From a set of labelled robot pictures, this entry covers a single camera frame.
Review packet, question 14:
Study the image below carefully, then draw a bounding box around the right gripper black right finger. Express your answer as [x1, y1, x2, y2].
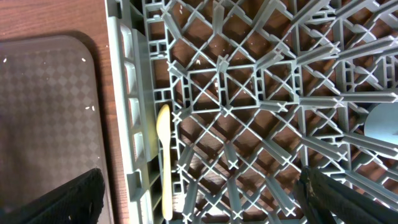
[293, 166, 397, 224]

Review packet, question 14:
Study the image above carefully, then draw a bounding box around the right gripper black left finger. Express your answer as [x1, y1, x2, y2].
[1, 168, 105, 224]

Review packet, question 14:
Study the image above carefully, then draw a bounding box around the light blue cup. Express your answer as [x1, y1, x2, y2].
[364, 103, 398, 144]

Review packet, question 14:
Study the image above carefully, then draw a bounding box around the yellow plastic spoon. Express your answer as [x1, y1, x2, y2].
[156, 105, 173, 221]

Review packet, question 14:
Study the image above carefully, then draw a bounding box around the grey dishwasher rack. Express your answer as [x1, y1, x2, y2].
[105, 0, 397, 223]

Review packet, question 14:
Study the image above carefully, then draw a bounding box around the brown serving tray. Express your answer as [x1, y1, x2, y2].
[1, 35, 106, 223]

